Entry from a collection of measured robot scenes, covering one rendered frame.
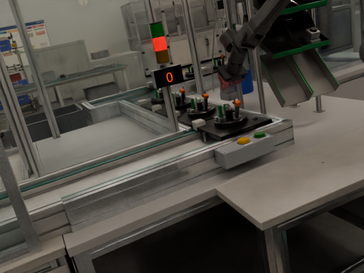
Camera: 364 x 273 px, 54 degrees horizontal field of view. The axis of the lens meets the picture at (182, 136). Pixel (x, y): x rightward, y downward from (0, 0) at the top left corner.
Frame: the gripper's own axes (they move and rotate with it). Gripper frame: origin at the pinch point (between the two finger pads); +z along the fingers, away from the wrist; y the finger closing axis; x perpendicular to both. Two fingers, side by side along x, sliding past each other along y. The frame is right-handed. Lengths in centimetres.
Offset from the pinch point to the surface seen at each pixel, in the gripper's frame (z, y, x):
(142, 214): 6, 51, 35
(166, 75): -0.6, 20.8, -13.4
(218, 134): 7.1, 11.6, 15.2
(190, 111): 25.2, 6.4, -11.2
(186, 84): 87, -37, -80
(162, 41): -10.6, 19.5, -21.8
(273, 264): 1, 24, 66
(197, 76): 77, -42, -76
